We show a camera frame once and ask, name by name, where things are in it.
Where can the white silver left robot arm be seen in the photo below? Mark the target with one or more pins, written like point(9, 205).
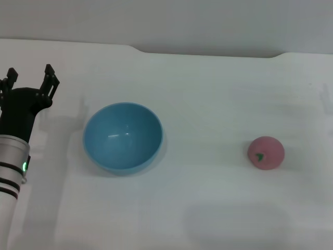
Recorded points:
point(10, 161)

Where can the blue bowl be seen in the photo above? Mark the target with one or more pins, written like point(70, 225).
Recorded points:
point(122, 138)

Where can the pink toy peach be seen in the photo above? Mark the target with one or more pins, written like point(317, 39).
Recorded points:
point(268, 151)

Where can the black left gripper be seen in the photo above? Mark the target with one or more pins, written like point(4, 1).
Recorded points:
point(20, 109)

